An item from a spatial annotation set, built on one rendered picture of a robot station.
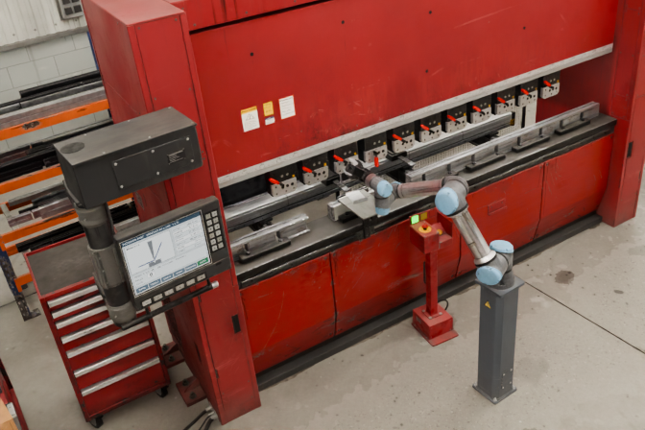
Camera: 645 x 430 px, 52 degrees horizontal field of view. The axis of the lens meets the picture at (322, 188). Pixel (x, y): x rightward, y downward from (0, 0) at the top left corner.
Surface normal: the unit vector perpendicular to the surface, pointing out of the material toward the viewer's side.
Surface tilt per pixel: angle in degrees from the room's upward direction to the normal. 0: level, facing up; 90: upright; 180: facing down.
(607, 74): 90
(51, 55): 90
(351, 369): 0
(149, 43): 90
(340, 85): 90
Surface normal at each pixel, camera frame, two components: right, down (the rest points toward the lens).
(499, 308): -0.18, 0.50
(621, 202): 0.51, 0.39
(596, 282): -0.09, -0.87
